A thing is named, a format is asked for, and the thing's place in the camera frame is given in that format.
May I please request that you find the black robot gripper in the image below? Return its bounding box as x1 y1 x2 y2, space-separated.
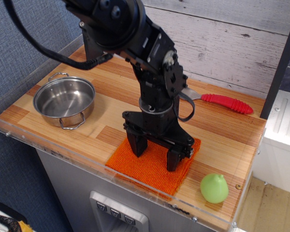
122 108 194 172

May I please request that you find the orange knitted cloth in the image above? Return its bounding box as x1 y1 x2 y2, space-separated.
105 138 201 195

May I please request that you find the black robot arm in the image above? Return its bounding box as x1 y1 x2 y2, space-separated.
65 0 194 172

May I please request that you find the green plastic pear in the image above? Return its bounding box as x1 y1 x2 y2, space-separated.
200 174 229 203

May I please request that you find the silver dispenser panel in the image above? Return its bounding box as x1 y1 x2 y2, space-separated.
89 191 149 232

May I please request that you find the grey toy fridge cabinet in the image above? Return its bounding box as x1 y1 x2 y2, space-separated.
37 150 214 232

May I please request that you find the silver steel pot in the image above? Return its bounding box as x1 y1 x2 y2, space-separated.
33 72 96 130

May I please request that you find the white plastic appliance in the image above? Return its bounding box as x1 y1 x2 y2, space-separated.
252 90 290 192

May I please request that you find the black and yellow object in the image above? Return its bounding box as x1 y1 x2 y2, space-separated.
0 203 34 232

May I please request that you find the clear acrylic table guard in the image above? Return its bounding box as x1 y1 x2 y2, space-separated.
0 34 271 231

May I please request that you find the red handled metal spoon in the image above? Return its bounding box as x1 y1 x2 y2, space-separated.
179 87 254 115

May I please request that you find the left black frame post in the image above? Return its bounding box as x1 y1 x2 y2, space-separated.
80 22 104 64

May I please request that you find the black frame post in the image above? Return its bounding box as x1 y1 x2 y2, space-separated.
80 22 104 64
260 32 290 119

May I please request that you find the right black frame post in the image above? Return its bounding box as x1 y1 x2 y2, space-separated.
260 32 290 119

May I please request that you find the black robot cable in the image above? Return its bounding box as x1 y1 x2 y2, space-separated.
2 0 196 123

